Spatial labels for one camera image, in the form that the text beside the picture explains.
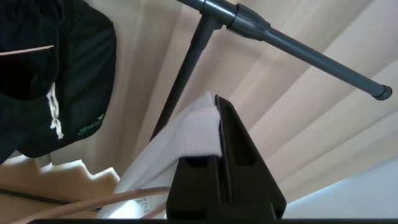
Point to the black clothes rack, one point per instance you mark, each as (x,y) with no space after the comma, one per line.
(311,56)

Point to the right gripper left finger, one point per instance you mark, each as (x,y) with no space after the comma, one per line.
(192,186)

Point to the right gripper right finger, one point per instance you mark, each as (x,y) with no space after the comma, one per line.
(252,180)

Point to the beige curtain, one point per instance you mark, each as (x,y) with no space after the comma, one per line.
(311,124)

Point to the white garment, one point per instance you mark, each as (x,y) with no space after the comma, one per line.
(192,133)

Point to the black shorts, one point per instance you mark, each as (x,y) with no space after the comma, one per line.
(84,77)

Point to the pink clothes hanger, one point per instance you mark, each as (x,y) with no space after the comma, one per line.
(93,203)
(28,51)

